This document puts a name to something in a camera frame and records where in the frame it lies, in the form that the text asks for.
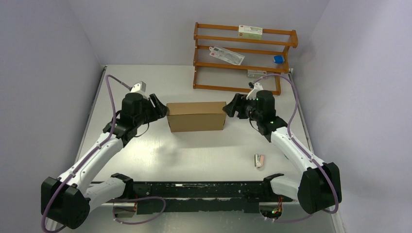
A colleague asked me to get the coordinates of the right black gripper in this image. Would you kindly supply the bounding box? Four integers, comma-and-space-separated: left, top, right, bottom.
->
223, 93, 262, 122

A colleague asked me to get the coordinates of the brown cardboard box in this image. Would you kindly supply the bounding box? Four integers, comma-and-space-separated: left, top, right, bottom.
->
167, 101, 226, 133

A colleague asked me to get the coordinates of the blue small object on shelf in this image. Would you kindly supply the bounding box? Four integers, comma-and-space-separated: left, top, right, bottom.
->
273, 55, 286, 64

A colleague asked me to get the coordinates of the green white box top shelf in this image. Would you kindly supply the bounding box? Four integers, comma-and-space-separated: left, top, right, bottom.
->
238, 25, 263, 40

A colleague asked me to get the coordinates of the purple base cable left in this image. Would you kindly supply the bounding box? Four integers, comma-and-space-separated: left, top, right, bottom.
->
112, 197, 167, 226

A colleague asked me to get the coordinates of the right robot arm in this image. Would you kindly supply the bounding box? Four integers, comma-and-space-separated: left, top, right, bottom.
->
223, 90, 342, 214

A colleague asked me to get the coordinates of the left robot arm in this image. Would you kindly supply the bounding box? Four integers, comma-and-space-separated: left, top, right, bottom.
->
41, 92, 169, 233

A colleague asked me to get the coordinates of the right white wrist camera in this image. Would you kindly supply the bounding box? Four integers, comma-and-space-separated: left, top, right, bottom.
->
246, 82, 263, 100

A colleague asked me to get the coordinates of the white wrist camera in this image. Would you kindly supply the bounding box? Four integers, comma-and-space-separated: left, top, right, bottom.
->
130, 81, 147, 97
246, 82, 263, 100

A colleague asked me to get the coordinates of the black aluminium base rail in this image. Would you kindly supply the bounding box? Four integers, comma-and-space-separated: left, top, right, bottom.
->
119, 181, 292, 215

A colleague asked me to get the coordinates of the white plastic packet on shelf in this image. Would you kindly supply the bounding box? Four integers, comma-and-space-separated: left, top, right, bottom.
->
209, 46, 245, 66

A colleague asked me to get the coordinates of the grey white box lower shelf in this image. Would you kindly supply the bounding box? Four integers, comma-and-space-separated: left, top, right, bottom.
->
247, 69, 267, 79

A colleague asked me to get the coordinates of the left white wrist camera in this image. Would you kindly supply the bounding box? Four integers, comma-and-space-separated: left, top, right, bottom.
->
130, 81, 147, 97

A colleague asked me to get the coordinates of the orange wooden shelf rack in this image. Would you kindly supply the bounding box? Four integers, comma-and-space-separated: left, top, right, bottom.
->
192, 23, 298, 93

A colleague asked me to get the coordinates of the pink white small device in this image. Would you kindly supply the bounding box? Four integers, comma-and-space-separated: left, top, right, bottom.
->
254, 154, 265, 168

